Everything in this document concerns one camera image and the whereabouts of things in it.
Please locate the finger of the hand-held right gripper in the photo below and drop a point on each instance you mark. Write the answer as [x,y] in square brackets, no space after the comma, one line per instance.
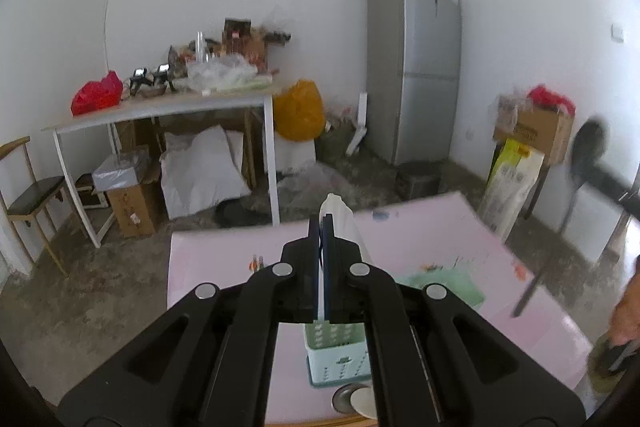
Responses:
[617,189]

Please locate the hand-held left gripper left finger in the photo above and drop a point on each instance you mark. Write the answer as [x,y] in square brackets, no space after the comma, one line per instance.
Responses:
[306,282]

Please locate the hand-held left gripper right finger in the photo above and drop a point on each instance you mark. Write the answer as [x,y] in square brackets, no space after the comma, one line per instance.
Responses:
[328,267]

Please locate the white rice paddle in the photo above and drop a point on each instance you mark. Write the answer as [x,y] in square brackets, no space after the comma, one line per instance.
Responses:
[345,217]

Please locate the light green star-hole utensil basket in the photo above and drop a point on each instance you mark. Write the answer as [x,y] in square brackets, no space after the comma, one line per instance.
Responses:
[335,357]

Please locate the person's right forearm olive sleeve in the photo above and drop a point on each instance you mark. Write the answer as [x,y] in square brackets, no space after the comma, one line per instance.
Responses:
[600,382]

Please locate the person's right hand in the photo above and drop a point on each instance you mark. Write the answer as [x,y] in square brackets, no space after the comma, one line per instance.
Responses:
[629,312]

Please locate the black metal stand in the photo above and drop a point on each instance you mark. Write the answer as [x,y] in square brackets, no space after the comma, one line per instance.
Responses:
[537,192]

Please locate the large printed cardboard box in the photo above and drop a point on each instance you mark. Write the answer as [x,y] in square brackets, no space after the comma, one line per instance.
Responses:
[540,132]

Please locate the white and yellow rice bag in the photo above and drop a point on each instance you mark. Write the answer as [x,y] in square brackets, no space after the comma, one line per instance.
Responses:
[510,187]

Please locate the red plastic bag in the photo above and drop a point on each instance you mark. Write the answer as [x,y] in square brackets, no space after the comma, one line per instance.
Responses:
[97,94]
[545,96]

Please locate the metal bowl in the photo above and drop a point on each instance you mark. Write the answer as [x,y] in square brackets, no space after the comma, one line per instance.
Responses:
[345,397]

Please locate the dark low stool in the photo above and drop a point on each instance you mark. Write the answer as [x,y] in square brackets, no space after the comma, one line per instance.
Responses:
[417,182]

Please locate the dark green bag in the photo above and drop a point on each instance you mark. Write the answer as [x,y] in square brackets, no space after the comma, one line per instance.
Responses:
[335,139]

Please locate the clear plastic wrap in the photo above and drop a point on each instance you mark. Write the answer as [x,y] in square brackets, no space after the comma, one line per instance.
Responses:
[512,107]

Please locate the white sack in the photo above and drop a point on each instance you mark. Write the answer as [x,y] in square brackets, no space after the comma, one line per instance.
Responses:
[200,172]

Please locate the orange plastic bag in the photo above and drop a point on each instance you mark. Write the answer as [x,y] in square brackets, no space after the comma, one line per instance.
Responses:
[300,112]

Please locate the white board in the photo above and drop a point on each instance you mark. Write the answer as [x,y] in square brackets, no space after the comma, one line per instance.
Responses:
[362,112]

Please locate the brown cardboard box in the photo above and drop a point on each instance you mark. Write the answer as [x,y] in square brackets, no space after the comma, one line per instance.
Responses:
[132,207]

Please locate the grey plastic-wrapped box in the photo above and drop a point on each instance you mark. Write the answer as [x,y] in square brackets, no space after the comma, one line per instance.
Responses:
[120,172]

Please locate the white table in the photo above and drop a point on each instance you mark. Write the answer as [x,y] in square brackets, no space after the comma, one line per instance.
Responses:
[175,104]

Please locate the clear plastic bag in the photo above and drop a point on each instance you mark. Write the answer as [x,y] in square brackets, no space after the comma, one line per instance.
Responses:
[220,74]

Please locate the silver refrigerator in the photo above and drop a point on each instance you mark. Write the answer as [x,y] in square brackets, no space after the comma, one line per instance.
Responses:
[415,57]

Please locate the small wooden crate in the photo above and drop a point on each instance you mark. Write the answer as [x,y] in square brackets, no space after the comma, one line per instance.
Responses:
[90,197]

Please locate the clear glass bottle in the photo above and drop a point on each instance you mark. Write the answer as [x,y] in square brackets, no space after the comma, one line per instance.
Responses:
[201,49]

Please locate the small brown box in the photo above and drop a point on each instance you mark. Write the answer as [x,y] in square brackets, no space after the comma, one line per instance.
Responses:
[237,31]

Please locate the wooden chair dark seat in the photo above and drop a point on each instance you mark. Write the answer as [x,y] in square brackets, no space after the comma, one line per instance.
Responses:
[35,194]

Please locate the white wall switch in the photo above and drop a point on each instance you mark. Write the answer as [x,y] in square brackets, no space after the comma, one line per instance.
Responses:
[618,32]

